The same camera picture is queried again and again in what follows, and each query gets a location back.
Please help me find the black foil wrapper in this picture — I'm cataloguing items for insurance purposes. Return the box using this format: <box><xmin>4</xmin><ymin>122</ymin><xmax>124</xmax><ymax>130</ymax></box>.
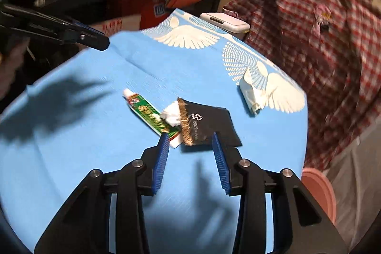
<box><xmin>177</xmin><ymin>97</ymin><xmax>242</xmax><ymax>147</ymax></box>

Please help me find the crumpled white tissue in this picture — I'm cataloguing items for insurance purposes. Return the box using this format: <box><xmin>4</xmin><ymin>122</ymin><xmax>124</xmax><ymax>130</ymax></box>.
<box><xmin>239</xmin><ymin>68</ymin><xmax>267</xmax><ymax>115</ymax></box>

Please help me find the small crumpled white paper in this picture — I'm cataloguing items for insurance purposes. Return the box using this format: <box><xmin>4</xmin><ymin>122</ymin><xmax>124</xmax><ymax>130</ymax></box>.
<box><xmin>160</xmin><ymin>100</ymin><xmax>181</xmax><ymax>127</ymax></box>

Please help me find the green toothpaste tube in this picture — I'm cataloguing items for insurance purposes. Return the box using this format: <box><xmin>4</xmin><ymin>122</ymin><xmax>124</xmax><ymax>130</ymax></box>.
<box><xmin>123</xmin><ymin>88</ymin><xmax>183</xmax><ymax>148</ymax></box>

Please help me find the blue bird-pattern tablecloth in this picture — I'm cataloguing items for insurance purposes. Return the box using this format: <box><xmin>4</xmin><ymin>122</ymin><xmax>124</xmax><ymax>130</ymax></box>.
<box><xmin>1</xmin><ymin>10</ymin><xmax>307</xmax><ymax>250</ymax></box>

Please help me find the pink plastic basin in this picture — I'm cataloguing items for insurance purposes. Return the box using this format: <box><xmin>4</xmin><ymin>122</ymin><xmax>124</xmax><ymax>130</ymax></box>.
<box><xmin>301</xmin><ymin>168</ymin><xmax>336</xmax><ymax>224</ymax></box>

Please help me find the white lidded trash bin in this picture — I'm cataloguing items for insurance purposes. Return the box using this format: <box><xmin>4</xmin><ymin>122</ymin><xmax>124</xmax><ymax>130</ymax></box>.
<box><xmin>200</xmin><ymin>12</ymin><xmax>250</xmax><ymax>34</ymax></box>

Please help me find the red plaid shirt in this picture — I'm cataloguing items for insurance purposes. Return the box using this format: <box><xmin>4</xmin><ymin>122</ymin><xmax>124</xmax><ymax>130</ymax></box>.
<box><xmin>223</xmin><ymin>0</ymin><xmax>380</xmax><ymax>170</ymax></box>

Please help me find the red packaging box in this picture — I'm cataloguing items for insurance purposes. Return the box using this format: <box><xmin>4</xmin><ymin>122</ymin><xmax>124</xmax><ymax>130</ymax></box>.
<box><xmin>117</xmin><ymin>0</ymin><xmax>203</xmax><ymax>31</ymax></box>

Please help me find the person's left hand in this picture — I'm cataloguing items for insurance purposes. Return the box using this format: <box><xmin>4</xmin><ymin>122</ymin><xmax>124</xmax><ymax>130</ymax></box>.
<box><xmin>0</xmin><ymin>37</ymin><xmax>30</xmax><ymax>99</ymax></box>

